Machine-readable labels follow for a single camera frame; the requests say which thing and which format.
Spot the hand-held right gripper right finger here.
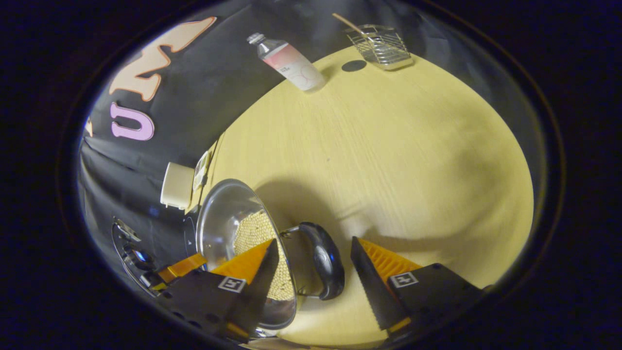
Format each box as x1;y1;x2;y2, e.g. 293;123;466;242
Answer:
351;237;484;332

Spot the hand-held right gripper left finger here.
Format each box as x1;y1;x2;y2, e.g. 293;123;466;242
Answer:
155;238;280;341

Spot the black induction cooktop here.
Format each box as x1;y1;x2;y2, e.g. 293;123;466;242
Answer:
184;214;200;258

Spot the steel pot with black handle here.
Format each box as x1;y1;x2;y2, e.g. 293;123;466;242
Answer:
196;178;346;337

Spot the pile of yellow soybeans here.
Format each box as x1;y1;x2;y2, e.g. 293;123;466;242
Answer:
233;210;296;302

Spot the white toaster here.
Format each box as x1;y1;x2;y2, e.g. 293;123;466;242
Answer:
160;162;195;210

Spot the white divided dish of beans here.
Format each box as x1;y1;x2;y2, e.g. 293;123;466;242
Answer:
193;150;210;193

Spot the clear bottle with pink label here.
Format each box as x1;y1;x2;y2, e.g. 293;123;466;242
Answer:
247;32;326;93

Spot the wooden stick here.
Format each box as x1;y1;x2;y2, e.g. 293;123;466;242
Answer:
332;13;375;39

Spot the small wire basket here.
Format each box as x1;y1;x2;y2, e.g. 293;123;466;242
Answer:
346;24;414;71

